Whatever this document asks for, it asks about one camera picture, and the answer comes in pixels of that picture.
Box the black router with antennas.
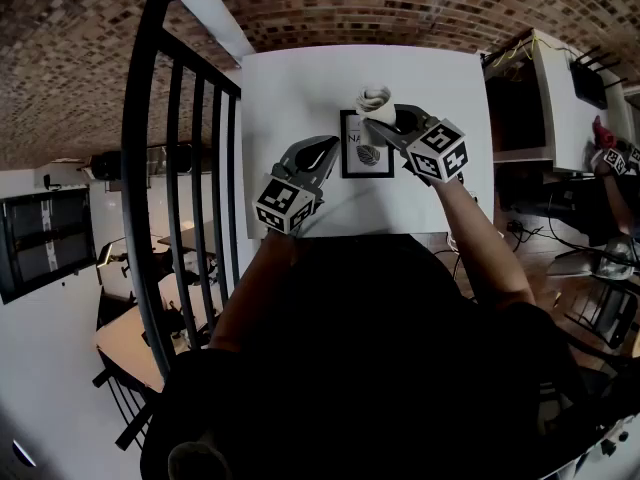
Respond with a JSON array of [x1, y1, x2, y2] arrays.
[[568, 44, 627, 111]]

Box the dark framed glass door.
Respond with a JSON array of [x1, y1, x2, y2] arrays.
[[0, 186, 100, 305]]

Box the black wall speaker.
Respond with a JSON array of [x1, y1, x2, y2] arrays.
[[88, 149, 125, 183]]

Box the black metal railing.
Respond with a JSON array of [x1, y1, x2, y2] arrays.
[[118, 0, 244, 452]]

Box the clear plastic bag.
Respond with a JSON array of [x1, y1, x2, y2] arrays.
[[546, 234, 640, 283]]

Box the black floor cables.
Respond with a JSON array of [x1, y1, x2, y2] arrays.
[[499, 187, 606, 267]]

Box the black desk lamp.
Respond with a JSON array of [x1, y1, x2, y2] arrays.
[[96, 236, 132, 280]]

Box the white shelf cabinet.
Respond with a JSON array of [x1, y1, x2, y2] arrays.
[[481, 28, 632, 175]]

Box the yellow cable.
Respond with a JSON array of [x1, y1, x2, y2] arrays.
[[491, 34, 554, 70]]

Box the white wiping cloth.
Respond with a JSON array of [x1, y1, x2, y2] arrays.
[[355, 85, 398, 147]]

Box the black framed leaf picture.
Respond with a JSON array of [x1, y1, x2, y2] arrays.
[[339, 109, 396, 180]]

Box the black metal chair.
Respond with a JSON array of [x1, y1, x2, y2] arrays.
[[563, 275, 640, 352]]

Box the light wooden table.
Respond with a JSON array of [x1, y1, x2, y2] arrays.
[[156, 217, 222, 252], [93, 303, 169, 395]]

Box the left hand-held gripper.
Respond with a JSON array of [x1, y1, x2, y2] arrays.
[[254, 134, 342, 235]]

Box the person's left forearm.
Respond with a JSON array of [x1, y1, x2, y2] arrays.
[[208, 227, 307, 353]]

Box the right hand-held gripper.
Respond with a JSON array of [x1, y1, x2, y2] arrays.
[[363, 102, 471, 187]]

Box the person's right forearm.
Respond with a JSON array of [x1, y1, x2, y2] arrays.
[[432, 175, 537, 310]]

